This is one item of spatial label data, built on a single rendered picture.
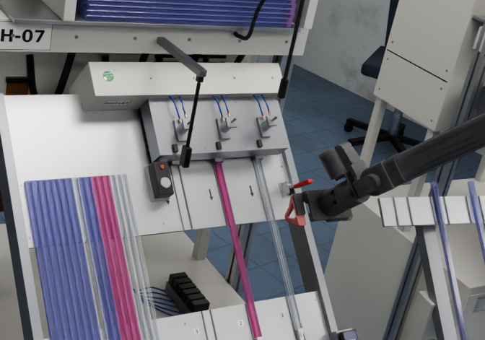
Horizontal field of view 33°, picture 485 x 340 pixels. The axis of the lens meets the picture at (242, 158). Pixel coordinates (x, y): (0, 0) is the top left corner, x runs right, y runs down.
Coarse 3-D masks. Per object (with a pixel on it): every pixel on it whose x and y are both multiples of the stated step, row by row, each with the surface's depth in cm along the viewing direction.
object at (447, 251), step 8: (432, 184) 204; (432, 192) 204; (440, 208) 203; (440, 216) 202; (440, 224) 201; (440, 232) 201; (448, 240) 200; (448, 248) 200; (448, 256) 199; (448, 264) 198; (448, 272) 198; (456, 280) 198; (456, 288) 197; (456, 296) 196; (456, 304) 196; (456, 312) 195; (464, 320) 195; (464, 328) 194; (464, 336) 193
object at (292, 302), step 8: (256, 160) 196; (256, 168) 196; (264, 176) 196; (264, 184) 195; (264, 192) 194; (264, 200) 194; (272, 208) 194; (272, 216) 193; (272, 224) 192; (272, 232) 192; (280, 240) 191; (280, 248) 191; (280, 256) 190; (280, 264) 190; (288, 272) 189; (288, 280) 189; (288, 288) 188; (288, 296) 188; (296, 304) 187; (296, 312) 187; (296, 320) 186; (296, 328) 186
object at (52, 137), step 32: (32, 96) 175; (64, 96) 179; (32, 128) 173; (64, 128) 176; (96, 128) 180; (128, 128) 184; (32, 160) 170; (64, 160) 173; (96, 160) 177; (128, 160) 181; (192, 160) 189; (224, 160) 193; (192, 192) 186; (256, 192) 194; (160, 224) 179; (192, 224) 183; (224, 224) 187
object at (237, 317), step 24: (216, 312) 178; (240, 312) 181; (264, 312) 184; (288, 312) 187; (312, 312) 190; (168, 336) 171; (192, 336) 173; (216, 336) 176; (240, 336) 179; (264, 336) 182; (288, 336) 185; (312, 336) 188
